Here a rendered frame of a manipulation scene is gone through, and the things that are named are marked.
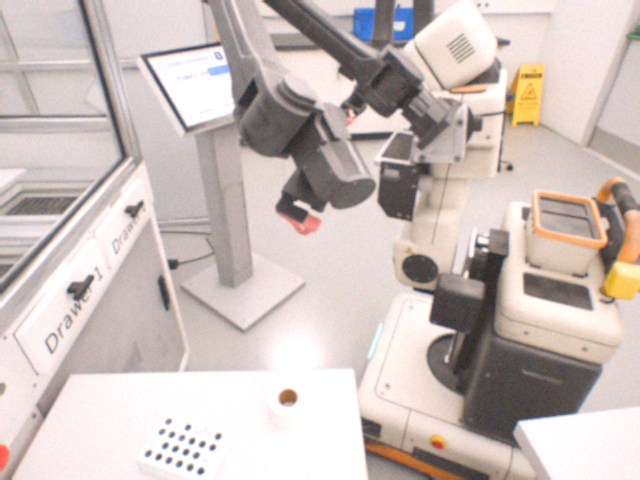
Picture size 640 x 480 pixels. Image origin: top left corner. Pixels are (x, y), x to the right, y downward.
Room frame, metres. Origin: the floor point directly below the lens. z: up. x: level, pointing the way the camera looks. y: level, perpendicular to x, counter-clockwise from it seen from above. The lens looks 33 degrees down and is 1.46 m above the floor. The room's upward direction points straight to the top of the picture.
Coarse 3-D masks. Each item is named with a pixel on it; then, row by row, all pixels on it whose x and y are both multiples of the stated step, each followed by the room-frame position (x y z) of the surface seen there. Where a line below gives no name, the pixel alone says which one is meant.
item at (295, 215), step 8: (280, 200) 0.49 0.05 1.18; (288, 200) 0.49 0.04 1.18; (296, 200) 0.49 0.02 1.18; (280, 208) 0.48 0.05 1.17; (288, 208) 0.48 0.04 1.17; (296, 208) 0.48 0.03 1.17; (288, 216) 0.47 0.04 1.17; (296, 216) 0.47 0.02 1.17; (304, 216) 0.47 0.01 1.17; (312, 216) 0.48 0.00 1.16; (296, 224) 0.51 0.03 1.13; (304, 224) 0.47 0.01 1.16; (312, 224) 0.47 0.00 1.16; (320, 224) 0.47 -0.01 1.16; (304, 232) 0.51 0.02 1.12
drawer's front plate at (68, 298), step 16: (80, 256) 0.70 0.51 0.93; (96, 256) 0.74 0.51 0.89; (64, 272) 0.64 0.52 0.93; (80, 272) 0.67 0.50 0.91; (96, 272) 0.72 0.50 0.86; (64, 288) 0.61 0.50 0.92; (96, 288) 0.70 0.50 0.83; (48, 304) 0.55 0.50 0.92; (64, 304) 0.59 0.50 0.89; (32, 320) 0.51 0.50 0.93; (48, 320) 0.54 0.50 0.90; (80, 320) 0.61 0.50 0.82; (16, 336) 0.48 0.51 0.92; (32, 336) 0.49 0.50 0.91; (64, 336) 0.55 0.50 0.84; (32, 352) 0.48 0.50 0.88; (48, 352) 0.50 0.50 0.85; (48, 368) 0.48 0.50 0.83
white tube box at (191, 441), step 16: (176, 416) 0.40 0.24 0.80; (160, 432) 0.38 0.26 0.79; (176, 432) 0.38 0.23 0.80; (192, 432) 0.38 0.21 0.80; (224, 432) 0.38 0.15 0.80; (144, 448) 0.35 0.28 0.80; (160, 448) 0.35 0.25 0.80; (176, 448) 0.36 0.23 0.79; (192, 448) 0.35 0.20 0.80; (208, 448) 0.35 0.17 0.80; (224, 448) 0.36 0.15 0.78; (144, 464) 0.33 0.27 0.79; (160, 464) 0.32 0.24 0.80; (176, 464) 0.33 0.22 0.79; (192, 464) 0.33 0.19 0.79; (208, 464) 0.32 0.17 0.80
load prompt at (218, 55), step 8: (176, 56) 1.59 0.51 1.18; (184, 56) 1.61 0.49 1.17; (192, 56) 1.63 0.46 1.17; (200, 56) 1.65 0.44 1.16; (208, 56) 1.68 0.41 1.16; (216, 56) 1.70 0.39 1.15; (224, 56) 1.73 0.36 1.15; (168, 64) 1.54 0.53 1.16; (176, 64) 1.56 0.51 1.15; (184, 64) 1.58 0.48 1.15; (192, 64) 1.60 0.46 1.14; (200, 64) 1.63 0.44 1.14
